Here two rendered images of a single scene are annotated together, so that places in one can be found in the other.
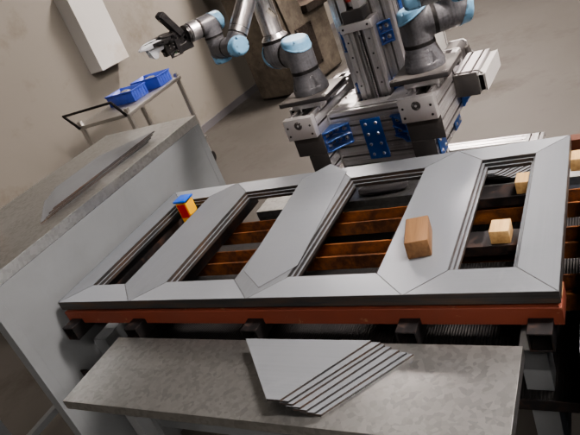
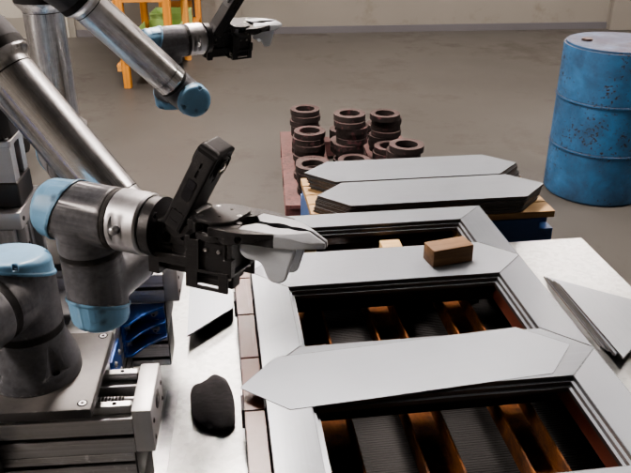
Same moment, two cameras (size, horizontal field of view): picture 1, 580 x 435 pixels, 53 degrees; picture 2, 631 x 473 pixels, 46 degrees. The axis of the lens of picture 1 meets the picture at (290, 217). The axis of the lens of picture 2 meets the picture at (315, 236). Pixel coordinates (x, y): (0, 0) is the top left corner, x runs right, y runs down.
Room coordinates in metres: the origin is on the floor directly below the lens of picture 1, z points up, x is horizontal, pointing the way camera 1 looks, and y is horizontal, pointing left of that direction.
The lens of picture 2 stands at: (2.75, 0.80, 1.81)
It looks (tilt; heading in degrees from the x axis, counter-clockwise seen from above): 27 degrees down; 228
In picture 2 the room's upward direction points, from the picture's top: straight up
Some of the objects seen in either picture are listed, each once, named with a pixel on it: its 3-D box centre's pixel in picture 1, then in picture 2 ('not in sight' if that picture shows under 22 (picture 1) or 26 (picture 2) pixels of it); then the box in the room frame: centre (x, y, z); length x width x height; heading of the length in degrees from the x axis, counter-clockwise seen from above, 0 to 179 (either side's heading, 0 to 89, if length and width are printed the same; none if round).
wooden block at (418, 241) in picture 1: (418, 236); (448, 251); (1.29, -0.29, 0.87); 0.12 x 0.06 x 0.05; 157
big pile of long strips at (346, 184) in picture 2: not in sight; (422, 186); (0.90, -0.72, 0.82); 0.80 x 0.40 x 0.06; 146
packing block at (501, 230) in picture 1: (501, 230); (391, 249); (1.29, -0.50, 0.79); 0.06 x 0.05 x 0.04; 146
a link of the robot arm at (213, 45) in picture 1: (220, 48); (103, 278); (2.40, 0.00, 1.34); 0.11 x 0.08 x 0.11; 27
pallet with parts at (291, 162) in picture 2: not in sight; (350, 150); (-0.30, -2.29, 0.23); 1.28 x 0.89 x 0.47; 50
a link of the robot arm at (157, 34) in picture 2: not in sight; (164, 43); (1.84, -0.76, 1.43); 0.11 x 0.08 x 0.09; 168
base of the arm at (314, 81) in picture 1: (308, 78); (31, 345); (2.42, -0.29, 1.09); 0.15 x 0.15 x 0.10
